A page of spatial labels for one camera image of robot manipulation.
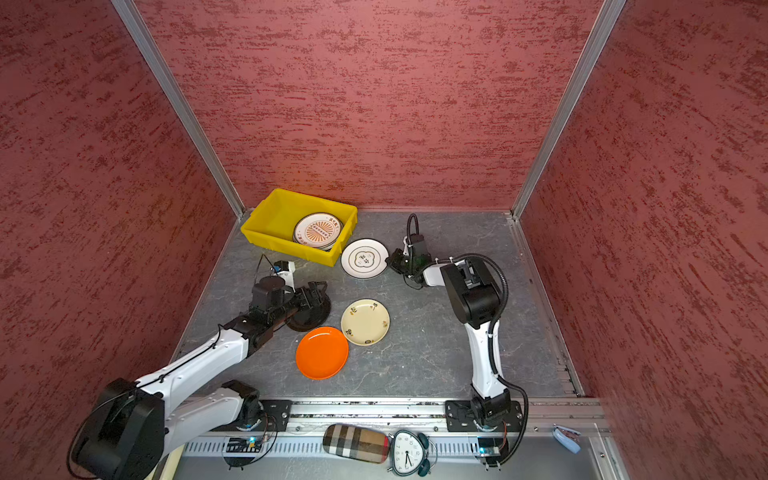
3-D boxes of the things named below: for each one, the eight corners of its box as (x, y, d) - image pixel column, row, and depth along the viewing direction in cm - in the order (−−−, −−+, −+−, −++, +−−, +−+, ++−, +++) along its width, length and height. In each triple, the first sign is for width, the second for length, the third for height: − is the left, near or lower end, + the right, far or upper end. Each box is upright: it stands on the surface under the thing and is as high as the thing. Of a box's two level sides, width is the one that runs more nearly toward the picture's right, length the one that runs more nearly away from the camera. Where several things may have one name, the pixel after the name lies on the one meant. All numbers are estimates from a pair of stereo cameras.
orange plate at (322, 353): (292, 379, 82) (290, 377, 80) (302, 329, 91) (301, 326, 89) (346, 379, 82) (345, 377, 80) (351, 329, 91) (350, 326, 89)
